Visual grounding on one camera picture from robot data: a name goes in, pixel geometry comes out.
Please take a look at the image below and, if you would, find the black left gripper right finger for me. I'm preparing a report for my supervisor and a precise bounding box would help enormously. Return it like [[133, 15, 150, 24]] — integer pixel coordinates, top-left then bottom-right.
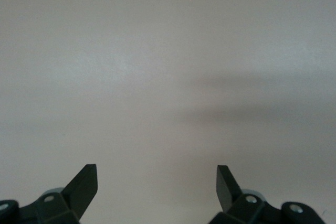
[[209, 165, 326, 224]]

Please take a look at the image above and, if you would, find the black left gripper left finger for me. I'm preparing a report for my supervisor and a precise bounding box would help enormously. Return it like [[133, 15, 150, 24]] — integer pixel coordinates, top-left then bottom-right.
[[0, 164, 99, 224]]

